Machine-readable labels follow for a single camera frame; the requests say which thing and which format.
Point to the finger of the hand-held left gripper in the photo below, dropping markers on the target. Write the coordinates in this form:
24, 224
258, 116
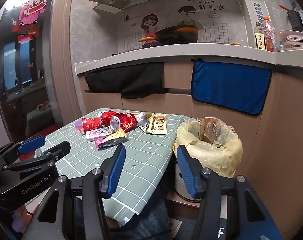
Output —
59, 150
31, 144

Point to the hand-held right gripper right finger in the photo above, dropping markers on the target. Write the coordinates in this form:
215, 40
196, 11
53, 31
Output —
187, 172

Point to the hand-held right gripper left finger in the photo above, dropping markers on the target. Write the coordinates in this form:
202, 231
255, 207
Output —
117, 170

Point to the white trash bin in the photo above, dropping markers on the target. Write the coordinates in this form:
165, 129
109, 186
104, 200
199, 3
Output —
181, 190

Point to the purple wrapper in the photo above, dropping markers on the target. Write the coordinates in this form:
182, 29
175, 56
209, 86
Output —
79, 126

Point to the yellow snack wrapper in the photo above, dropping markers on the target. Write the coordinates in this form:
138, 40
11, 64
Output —
116, 135

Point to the red paper cup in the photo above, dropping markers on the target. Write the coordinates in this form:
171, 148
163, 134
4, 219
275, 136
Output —
91, 124

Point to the pink white snack wrapper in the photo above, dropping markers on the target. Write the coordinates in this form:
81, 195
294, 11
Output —
99, 132

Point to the red drink can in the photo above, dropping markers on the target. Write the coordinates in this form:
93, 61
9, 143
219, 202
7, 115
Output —
126, 122

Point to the red foil wrapper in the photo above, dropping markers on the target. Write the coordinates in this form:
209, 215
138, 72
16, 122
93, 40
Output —
106, 117

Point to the beige printed snack packet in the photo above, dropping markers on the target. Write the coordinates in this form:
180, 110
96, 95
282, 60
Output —
158, 125

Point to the silver foil wrapper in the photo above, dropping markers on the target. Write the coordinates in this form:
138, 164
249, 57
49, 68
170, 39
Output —
142, 120

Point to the person's left hand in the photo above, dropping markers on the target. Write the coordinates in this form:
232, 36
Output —
19, 218

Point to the green checked tablecloth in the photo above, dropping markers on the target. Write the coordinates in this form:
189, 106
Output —
141, 155

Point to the brown wooden platform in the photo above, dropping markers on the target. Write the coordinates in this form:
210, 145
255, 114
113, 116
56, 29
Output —
184, 206

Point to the clear brown plastic wrapper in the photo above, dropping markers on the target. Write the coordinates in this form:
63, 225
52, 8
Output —
211, 130

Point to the person's blue jeans leg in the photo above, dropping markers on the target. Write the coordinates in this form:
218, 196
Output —
146, 221

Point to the glass door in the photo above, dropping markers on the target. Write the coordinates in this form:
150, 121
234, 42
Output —
21, 80

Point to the black cloth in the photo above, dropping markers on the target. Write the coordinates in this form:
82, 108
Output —
126, 80

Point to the blue towel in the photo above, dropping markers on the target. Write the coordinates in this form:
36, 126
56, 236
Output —
229, 85

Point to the grey stone kitchen countertop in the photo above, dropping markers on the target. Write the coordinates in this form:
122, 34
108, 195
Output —
191, 52

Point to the festive door sticker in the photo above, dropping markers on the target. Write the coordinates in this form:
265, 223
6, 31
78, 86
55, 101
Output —
32, 7

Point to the dark sauce bottle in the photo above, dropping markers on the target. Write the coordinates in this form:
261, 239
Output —
259, 38

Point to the orange-capped plastic bottle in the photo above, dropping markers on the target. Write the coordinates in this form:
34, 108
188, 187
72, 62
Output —
270, 33

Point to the pink dish basket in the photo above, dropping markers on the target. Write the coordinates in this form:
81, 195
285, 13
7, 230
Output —
295, 41

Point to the white vent panel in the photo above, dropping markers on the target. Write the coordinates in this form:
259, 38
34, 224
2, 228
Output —
252, 5

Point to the black utensil holder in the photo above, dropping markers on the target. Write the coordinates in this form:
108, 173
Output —
295, 20

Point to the cartoon couple wall sticker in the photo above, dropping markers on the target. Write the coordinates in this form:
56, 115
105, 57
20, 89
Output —
216, 17

